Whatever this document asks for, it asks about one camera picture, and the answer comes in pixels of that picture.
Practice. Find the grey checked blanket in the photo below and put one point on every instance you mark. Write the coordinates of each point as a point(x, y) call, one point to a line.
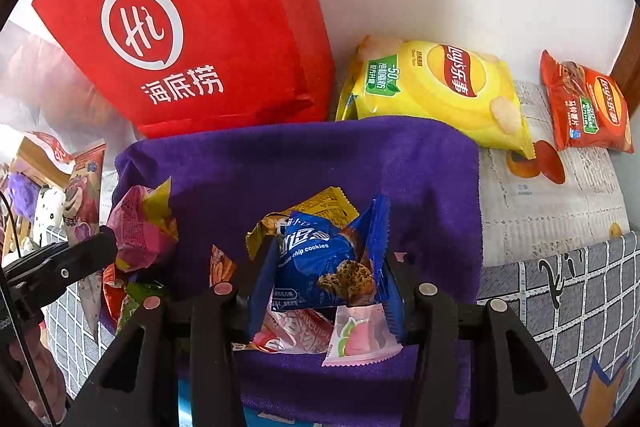
point(575, 307)

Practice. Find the white and red snack packet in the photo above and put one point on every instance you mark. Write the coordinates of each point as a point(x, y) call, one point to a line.
point(295, 332)

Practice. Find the blue tissue pack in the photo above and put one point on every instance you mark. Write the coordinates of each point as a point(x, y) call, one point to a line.
point(285, 419)

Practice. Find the yellow chips bag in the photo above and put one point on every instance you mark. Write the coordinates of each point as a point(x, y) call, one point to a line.
point(450, 107)

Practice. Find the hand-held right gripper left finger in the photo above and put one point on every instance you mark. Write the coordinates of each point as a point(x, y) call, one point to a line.
point(262, 287)

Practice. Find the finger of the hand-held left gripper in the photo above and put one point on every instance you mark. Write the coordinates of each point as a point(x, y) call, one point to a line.
point(65, 262)

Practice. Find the person's left hand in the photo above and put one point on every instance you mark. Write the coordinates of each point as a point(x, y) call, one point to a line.
point(27, 367)

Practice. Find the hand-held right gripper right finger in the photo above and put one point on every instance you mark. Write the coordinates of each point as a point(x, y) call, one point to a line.
point(420, 312)

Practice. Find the purple plush toy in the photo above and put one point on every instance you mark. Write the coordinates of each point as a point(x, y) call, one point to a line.
point(22, 197)

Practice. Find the spotted plush toy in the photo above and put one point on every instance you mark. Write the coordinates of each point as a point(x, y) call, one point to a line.
point(50, 212)

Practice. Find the pink bear snack packet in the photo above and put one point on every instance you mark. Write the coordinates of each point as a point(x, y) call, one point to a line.
point(85, 192)

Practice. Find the purple towel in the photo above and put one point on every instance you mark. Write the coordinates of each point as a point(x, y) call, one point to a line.
point(300, 157)

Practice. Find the orange snack packet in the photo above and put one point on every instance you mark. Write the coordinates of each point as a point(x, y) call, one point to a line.
point(220, 267)

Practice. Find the blue cookie packet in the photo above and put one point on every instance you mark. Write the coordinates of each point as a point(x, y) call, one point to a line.
point(320, 267)

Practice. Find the pink and yellow snack packet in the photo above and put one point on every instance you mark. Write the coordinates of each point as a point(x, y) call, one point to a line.
point(140, 227)

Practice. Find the red paper bag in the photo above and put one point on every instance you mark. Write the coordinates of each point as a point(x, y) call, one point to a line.
point(225, 7)

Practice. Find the wooden trim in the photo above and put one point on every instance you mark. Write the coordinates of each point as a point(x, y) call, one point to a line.
point(627, 52)

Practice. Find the red chips bag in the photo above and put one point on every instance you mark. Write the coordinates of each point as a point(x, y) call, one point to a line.
point(590, 117)

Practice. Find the green triangular snack packet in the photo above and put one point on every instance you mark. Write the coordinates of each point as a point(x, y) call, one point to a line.
point(142, 302)

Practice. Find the pink peach candy packet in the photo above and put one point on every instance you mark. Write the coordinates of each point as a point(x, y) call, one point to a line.
point(360, 337)

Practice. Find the white shopping bag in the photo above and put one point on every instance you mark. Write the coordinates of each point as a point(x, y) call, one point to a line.
point(30, 82)

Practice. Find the white printed blanket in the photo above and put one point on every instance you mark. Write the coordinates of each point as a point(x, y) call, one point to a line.
point(550, 217)

